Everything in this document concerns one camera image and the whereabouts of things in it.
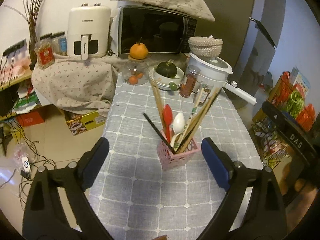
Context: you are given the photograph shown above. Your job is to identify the tall jar of red spice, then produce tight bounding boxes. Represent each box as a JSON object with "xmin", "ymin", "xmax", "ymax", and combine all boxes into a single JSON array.
[{"xmin": 179, "ymin": 65, "xmax": 200, "ymax": 98}]

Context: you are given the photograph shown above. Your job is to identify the yellow printed cardboard box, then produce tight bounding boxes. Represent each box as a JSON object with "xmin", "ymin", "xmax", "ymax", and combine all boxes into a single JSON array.
[{"xmin": 63, "ymin": 111, "xmax": 106, "ymax": 135}]

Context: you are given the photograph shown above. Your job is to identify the red gift box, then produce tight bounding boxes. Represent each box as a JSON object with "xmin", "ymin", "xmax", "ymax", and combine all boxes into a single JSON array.
[{"xmin": 16, "ymin": 109, "xmax": 45, "ymax": 127}]

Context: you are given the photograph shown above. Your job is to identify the short jar with red label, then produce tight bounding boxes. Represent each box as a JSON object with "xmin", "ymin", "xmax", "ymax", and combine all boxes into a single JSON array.
[{"xmin": 193, "ymin": 80, "xmax": 214, "ymax": 106}]

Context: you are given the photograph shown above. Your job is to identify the dark grey refrigerator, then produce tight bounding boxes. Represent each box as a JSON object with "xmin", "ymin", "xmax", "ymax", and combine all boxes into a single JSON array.
[{"xmin": 195, "ymin": 0, "xmax": 286, "ymax": 96}]

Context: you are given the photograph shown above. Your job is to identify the orange tangerine on jar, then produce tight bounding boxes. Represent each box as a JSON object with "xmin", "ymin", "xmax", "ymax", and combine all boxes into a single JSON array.
[{"xmin": 129, "ymin": 42, "xmax": 149, "ymax": 60}]

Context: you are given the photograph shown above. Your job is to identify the dried twig bunch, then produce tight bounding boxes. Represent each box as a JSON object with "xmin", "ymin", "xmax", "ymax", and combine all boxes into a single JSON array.
[{"xmin": 4, "ymin": 0, "xmax": 44, "ymax": 66}]

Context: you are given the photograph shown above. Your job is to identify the pink perforated utensil holder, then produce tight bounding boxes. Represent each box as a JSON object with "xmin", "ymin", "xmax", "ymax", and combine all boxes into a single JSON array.
[{"xmin": 157, "ymin": 139, "xmax": 201, "ymax": 171}]

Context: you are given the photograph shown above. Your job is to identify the grey checked tablecloth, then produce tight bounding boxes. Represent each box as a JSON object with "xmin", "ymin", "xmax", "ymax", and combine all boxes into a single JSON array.
[{"xmin": 89, "ymin": 77, "xmax": 262, "ymax": 239}]

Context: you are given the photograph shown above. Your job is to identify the floral cloth over shelf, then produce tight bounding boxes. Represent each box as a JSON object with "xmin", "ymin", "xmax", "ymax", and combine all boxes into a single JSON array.
[{"xmin": 31, "ymin": 54, "xmax": 119, "ymax": 117}]

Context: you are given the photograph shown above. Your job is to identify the red plastic bags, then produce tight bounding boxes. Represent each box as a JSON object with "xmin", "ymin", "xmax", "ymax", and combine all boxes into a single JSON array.
[{"xmin": 268, "ymin": 69, "xmax": 316, "ymax": 132}]

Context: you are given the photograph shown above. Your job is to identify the black microwave oven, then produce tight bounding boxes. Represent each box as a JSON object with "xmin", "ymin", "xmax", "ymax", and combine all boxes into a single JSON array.
[{"xmin": 110, "ymin": 5, "xmax": 197, "ymax": 56}]

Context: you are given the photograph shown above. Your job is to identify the white electric cooking pot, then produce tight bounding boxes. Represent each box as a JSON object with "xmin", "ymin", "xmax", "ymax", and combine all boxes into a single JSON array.
[{"xmin": 188, "ymin": 53, "xmax": 257, "ymax": 105}]

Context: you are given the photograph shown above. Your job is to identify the dark green squash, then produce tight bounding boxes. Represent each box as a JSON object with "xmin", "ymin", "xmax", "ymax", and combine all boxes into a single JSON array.
[{"xmin": 156, "ymin": 61, "xmax": 177, "ymax": 78}]

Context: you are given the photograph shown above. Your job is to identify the green lime on bowl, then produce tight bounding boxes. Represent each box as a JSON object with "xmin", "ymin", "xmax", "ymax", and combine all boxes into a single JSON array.
[{"xmin": 169, "ymin": 82, "xmax": 177, "ymax": 91}]

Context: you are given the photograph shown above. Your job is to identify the wooden shelf unit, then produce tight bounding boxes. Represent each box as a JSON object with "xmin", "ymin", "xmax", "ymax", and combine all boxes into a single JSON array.
[{"xmin": 0, "ymin": 69, "xmax": 33, "ymax": 120}]

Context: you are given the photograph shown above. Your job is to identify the jar with red gold label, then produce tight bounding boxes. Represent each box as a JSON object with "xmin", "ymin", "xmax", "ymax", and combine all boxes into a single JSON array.
[{"xmin": 35, "ymin": 38, "xmax": 55, "ymax": 69}]

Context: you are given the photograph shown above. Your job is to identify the white plastic spoon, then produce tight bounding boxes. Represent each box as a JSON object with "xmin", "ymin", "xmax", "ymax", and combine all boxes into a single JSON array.
[{"xmin": 170, "ymin": 112, "xmax": 185, "ymax": 148}]

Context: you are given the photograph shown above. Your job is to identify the clear glass jar with fruit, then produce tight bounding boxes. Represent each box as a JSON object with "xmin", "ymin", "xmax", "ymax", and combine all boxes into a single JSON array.
[{"xmin": 122, "ymin": 58, "xmax": 149, "ymax": 86}]

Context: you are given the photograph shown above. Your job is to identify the white stacked bowls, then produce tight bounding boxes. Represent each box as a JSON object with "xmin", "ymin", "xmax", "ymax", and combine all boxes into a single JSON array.
[{"xmin": 149, "ymin": 67, "xmax": 184, "ymax": 91}]

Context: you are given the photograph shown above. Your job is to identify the woven rope basket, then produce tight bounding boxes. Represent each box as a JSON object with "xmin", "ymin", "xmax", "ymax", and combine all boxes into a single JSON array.
[{"xmin": 188, "ymin": 36, "xmax": 223, "ymax": 58}]

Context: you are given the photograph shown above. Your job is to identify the black wire storage rack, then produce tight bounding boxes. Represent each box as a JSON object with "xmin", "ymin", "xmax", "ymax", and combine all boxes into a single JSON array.
[{"xmin": 251, "ymin": 72, "xmax": 316, "ymax": 168}]

